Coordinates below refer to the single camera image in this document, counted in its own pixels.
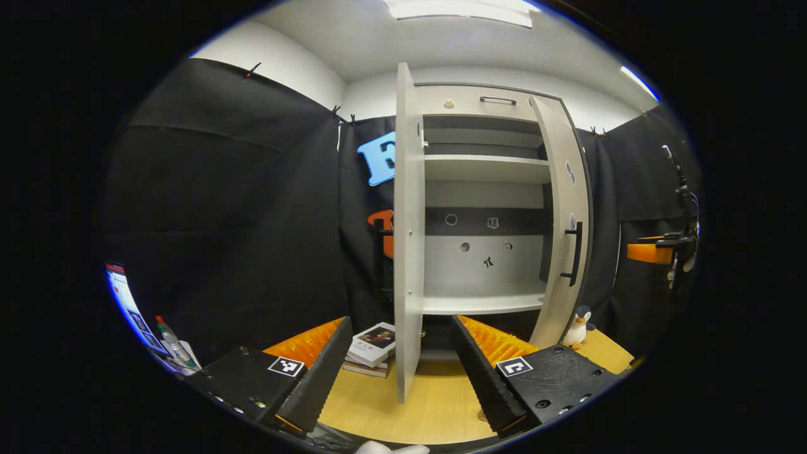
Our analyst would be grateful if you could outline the small red cap bottle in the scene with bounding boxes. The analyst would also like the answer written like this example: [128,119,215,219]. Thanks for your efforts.
[154,315,197,370]

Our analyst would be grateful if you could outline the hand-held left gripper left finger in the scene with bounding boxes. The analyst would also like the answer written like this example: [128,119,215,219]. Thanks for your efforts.
[189,315,354,439]

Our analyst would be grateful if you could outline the black backdrop cloth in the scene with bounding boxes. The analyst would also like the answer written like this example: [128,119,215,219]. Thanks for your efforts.
[95,57,704,366]

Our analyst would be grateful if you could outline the large ceiling light panel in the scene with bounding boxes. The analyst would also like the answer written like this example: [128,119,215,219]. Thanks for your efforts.
[385,0,533,29]

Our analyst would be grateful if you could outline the brown cover book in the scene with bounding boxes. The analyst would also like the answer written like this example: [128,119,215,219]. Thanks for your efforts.
[342,356,395,379]

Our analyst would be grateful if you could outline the grey cabinet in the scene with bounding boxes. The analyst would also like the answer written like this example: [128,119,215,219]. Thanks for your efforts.
[394,82,593,363]

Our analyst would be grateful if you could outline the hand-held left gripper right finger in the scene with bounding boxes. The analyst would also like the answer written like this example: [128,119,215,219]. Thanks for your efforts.
[451,314,625,439]

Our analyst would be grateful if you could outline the lit screen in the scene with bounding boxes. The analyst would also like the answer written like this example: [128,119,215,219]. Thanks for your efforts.
[104,262,168,357]

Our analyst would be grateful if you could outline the white cover book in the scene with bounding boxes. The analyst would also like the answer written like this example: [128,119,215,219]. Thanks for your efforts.
[347,322,397,368]

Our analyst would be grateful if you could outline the grey cabinet door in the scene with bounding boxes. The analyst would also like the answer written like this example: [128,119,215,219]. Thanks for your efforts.
[528,95,592,351]
[393,61,427,404]

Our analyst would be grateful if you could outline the penguin plush toy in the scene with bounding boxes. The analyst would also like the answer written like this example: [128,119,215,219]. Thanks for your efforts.
[562,305,596,351]

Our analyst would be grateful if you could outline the grey cabinet drawer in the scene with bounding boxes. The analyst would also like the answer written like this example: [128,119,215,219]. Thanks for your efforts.
[415,84,562,124]

